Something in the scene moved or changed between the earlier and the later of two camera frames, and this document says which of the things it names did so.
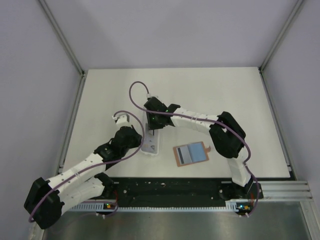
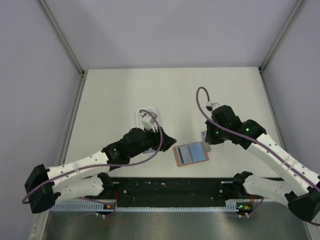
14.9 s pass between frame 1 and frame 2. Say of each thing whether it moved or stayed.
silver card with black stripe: stayed
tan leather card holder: stayed
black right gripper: moved
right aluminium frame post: stayed
